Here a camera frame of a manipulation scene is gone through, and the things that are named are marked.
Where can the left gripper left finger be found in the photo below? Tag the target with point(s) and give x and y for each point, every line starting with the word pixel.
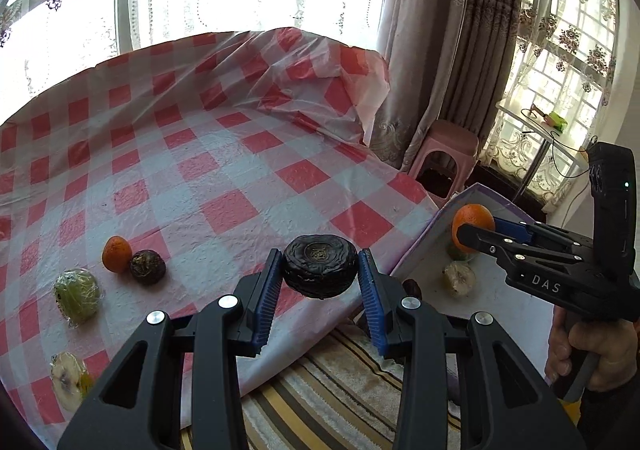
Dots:
pixel 135 404

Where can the brown drape curtain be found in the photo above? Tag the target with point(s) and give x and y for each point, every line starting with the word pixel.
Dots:
pixel 448 59

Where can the green fruit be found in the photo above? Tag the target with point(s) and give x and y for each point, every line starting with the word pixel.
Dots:
pixel 456 254
pixel 77 295

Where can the white purple cardboard box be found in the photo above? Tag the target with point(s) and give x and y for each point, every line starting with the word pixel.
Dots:
pixel 527 319

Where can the dark wrinkled round fruit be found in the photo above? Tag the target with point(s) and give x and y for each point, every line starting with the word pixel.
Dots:
pixel 320 266

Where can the halved pale fruit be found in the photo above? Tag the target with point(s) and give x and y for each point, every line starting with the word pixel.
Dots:
pixel 459 279
pixel 71 380

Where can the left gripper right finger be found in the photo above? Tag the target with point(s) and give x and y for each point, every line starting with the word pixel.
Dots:
pixel 504 402

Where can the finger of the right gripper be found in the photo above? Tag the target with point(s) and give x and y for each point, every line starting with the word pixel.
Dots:
pixel 566 262
pixel 536 233

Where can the striped rug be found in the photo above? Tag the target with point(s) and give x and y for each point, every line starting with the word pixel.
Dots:
pixel 339 395

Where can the pink plastic stool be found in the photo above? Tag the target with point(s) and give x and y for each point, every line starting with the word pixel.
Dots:
pixel 450 151

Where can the small dark dried fruit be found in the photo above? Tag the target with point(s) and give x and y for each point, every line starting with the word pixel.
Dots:
pixel 147 267

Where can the red white checkered tablecloth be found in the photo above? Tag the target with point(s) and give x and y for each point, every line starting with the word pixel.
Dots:
pixel 210 150

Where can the small white side table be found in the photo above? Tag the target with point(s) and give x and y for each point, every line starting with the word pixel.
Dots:
pixel 533 154

